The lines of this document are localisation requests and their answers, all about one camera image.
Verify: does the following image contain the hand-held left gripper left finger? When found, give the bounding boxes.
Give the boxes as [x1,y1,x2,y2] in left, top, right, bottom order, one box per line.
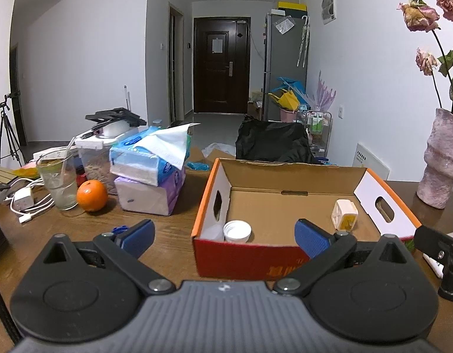
[35,219,176,297]

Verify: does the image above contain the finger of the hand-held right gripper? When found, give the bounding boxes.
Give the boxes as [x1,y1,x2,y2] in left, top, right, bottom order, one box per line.
[414,224,453,298]

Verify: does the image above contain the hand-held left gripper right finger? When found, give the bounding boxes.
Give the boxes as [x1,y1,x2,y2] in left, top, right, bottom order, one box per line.
[273,219,420,297]

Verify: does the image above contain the orange cardboard box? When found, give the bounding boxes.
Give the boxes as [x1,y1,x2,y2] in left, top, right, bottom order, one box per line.
[191,157,422,282]

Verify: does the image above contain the purple tissue pack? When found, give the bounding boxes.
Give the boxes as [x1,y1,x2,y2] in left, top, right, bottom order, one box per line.
[114,169,187,216]

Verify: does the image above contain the white and yellow container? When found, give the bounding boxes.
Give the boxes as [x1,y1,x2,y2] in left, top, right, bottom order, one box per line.
[331,199,359,232]

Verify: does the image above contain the orange fruit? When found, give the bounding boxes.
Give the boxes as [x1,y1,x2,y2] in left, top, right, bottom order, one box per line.
[77,179,108,212]

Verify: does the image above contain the blue tissue pack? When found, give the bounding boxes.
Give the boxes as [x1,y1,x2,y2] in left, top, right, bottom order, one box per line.
[109,123,192,187]

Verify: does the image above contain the pink textured vase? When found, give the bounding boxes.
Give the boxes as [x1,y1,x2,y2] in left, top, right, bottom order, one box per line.
[417,108,453,209]

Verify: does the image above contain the clear plastic grain container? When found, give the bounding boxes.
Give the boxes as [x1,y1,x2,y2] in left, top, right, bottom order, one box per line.
[75,132,139,195]

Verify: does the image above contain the clear drinking glass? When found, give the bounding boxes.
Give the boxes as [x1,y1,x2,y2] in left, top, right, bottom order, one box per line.
[36,151,80,211]

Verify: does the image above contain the black bag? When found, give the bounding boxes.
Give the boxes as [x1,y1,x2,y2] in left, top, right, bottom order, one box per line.
[235,119,319,164]

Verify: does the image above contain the clear drinking straw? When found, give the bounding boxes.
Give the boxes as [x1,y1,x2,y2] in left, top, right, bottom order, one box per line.
[58,137,77,192]

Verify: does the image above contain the metal rolling cart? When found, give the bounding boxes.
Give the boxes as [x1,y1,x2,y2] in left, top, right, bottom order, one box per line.
[298,110,333,155]

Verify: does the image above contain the white plastic bag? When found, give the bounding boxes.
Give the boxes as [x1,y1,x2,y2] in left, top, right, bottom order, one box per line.
[202,143,236,160]

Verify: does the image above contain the white charger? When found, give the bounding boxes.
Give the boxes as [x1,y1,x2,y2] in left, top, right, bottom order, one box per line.
[11,187,35,210]

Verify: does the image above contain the white power strip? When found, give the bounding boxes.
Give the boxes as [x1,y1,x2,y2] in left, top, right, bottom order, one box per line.
[32,147,78,162]

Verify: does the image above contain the black folded stand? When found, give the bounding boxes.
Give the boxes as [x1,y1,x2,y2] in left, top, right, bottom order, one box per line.
[85,107,147,127]

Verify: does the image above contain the yellow packet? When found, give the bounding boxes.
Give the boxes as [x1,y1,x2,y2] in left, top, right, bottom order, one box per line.
[13,165,41,177]

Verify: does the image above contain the brown cardboard carton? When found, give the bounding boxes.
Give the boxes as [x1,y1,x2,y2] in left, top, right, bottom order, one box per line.
[247,100,264,120]

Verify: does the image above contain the yellow bag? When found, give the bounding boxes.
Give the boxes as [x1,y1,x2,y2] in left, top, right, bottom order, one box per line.
[268,90,298,111]

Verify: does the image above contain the black tripod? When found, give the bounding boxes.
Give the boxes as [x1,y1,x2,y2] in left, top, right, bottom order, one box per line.
[0,92,25,166]

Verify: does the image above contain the dark side door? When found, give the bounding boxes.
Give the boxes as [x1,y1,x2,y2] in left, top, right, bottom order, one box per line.
[169,3,184,126]

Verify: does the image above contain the dark brown entrance door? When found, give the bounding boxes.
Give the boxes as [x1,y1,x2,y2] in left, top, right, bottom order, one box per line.
[193,17,250,114]

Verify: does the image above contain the grey refrigerator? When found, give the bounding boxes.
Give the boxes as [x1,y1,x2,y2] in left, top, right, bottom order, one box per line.
[263,12,308,122]

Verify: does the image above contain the white hanging umbrellas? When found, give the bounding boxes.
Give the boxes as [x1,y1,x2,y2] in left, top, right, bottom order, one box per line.
[297,15,310,67]

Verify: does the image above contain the clear plastic packet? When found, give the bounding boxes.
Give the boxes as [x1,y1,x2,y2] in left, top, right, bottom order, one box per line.
[275,16,297,34]

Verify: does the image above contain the bunch of dried roses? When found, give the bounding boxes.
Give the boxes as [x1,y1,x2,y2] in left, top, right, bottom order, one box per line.
[397,0,453,116]

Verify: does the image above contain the yellow and black box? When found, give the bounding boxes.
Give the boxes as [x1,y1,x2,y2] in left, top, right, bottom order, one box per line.
[278,1,308,12]

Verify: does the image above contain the white cable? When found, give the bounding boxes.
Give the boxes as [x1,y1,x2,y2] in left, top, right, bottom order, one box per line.
[9,177,57,225]

